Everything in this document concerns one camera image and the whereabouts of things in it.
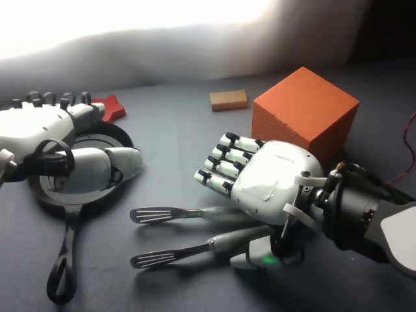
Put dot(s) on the red star block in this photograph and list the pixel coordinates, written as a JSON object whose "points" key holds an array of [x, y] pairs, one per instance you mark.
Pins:
{"points": [[113, 105]]}

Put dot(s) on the small tan wooden block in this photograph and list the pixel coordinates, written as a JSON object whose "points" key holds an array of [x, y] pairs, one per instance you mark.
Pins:
{"points": [[229, 99]]}

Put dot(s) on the grey table cloth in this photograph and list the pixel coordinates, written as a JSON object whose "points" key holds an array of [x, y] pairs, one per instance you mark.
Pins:
{"points": [[182, 146]]}

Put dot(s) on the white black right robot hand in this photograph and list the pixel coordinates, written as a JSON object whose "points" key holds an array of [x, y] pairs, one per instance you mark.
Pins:
{"points": [[276, 175]]}

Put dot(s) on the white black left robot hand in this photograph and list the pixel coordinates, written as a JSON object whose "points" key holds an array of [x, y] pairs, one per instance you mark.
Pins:
{"points": [[35, 126]]}

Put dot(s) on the large orange cube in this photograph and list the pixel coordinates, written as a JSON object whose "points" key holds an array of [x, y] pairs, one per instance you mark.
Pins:
{"points": [[305, 97]]}

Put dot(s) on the white cloth backdrop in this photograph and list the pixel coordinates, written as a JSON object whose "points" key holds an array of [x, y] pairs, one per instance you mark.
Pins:
{"points": [[162, 39]]}

